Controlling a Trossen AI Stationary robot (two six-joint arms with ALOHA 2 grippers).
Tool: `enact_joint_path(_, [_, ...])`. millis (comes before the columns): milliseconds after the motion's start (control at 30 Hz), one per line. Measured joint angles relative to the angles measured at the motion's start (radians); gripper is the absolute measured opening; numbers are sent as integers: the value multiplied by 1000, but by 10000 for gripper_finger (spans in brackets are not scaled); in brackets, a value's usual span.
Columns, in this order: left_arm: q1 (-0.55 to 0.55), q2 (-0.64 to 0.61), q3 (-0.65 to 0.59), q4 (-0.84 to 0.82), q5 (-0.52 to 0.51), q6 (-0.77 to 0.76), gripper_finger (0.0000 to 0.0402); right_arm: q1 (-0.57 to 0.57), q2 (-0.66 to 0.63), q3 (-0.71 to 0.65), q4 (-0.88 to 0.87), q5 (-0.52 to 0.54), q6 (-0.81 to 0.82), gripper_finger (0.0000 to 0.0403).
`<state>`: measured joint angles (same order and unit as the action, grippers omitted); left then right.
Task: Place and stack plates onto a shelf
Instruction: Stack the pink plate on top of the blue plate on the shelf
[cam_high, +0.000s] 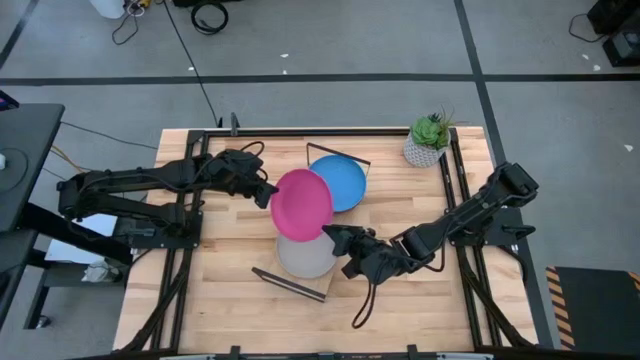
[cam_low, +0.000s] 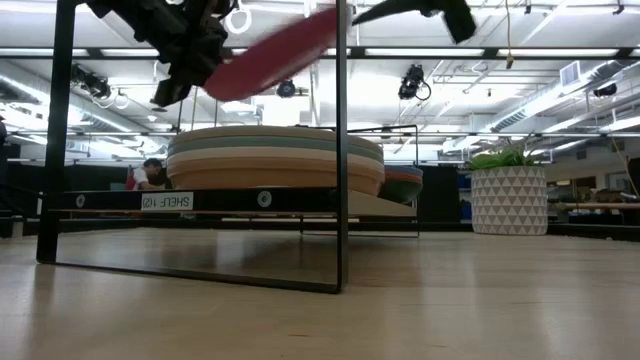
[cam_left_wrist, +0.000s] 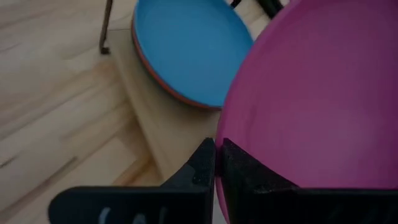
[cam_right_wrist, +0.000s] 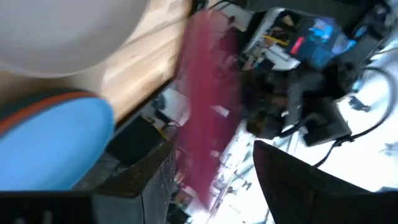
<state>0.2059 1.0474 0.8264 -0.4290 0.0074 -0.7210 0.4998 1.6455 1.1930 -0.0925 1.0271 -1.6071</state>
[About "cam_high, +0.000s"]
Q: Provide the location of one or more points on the black mat with hazard stripes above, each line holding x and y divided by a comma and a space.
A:
600, 310

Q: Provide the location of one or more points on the grey plate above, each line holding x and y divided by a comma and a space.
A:
305, 260

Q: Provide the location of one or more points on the dark blue device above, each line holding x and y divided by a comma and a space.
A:
7, 102

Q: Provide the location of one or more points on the white bucket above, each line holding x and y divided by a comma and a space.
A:
107, 7

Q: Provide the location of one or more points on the white paper sheet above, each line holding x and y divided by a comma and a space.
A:
70, 252

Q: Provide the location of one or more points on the round black pad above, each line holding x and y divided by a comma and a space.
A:
15, 170

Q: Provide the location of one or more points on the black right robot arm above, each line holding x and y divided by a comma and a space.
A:
470, 210

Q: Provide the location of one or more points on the black aluminium rig frame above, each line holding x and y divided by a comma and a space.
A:
325, 132

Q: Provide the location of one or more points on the crumpled clear plastic bag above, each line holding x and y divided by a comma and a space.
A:
100, 272

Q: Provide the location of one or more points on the black desk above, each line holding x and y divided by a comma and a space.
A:
25, 160

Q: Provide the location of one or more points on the magenta pink plate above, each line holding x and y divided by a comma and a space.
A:
300, 205

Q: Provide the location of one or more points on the succulent in white patterned pot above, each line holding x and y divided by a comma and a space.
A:
427, 137

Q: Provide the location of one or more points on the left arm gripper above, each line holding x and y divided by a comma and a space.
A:
252, 182

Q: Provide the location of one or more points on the black equipment box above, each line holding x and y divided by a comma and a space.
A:
615, 15

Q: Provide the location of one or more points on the black metal stand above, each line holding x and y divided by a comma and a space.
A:
37, 305

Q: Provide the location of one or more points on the blue plate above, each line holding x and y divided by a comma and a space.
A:
345, 180

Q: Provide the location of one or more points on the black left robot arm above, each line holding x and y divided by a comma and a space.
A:
130, 185

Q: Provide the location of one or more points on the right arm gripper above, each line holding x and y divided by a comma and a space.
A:
375, 260

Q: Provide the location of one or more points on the wooden shelf with black frame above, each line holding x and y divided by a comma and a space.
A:
290, 284

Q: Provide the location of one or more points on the black equipment case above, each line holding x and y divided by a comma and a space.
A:
622, 50

